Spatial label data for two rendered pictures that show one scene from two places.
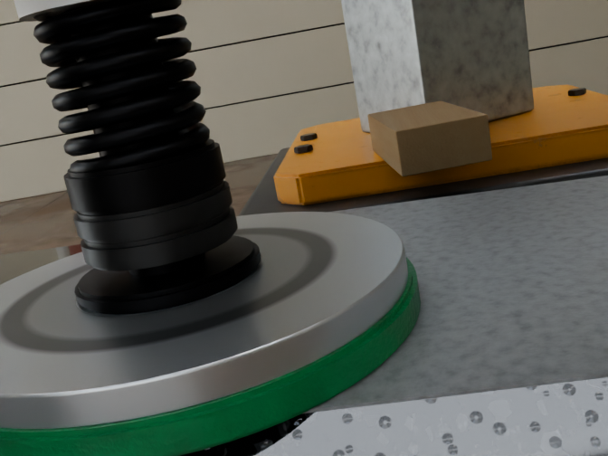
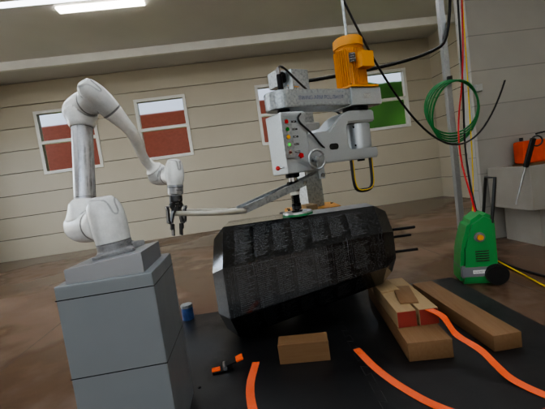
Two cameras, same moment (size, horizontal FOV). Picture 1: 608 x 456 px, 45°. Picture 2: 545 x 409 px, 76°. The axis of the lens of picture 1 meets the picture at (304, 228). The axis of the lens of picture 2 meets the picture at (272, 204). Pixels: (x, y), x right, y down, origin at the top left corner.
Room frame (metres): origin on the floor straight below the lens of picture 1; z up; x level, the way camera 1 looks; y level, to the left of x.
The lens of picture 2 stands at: (-2.15, 0.58, 1.13)
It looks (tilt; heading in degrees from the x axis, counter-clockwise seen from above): 5 degrees down; 352
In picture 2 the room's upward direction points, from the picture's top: 8 degrees counter-clockwise
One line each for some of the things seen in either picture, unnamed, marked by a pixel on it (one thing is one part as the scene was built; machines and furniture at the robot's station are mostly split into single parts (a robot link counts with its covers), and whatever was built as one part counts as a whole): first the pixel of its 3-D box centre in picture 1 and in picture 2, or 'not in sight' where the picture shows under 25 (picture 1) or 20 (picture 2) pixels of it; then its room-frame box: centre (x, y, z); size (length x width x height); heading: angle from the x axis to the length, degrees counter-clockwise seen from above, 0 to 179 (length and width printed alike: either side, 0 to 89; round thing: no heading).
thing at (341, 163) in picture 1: (445, 132); (311, 208); (1.11, -0.24, 0.76); 0.49 x 0.49 x 0.05; 83
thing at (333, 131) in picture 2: not in sight; (333, 144); (0.44, -0.31, 1.30); 0.74 x 0.23 x 0.49; 110
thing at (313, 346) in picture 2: not in sight; (303, 347); (-0.15, 0.23, 0.07); 0.30 x 0.12 x 0.12; 77
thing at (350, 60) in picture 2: not in sight; (351, 65); (0.52, -0.56, 1.90); 0.31 x 0.28 x 0.40; 20
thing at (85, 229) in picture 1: (154, 207); not in sight; (0.32, 0.06, 0.88); 0.07 x 0.07 x 0.01
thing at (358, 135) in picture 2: not in sight; (358, 136); (0.54, -0.56, 1.34); 0.19 x 0.19 x 0.20
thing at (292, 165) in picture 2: not in sight; (298, 145); (0.34, -0.01, 1.32); 0.36 x 0.22 x 0.45; 110
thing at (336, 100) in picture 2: not in sight; (323, 103); (0.43, -0.27, 1.61); 0.96 x 0.25 x 0.17; 110
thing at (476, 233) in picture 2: not in sight; (474, 230); (0.51, -1.48, 0.43); 0.35 x 0.35 x 0.87; 68
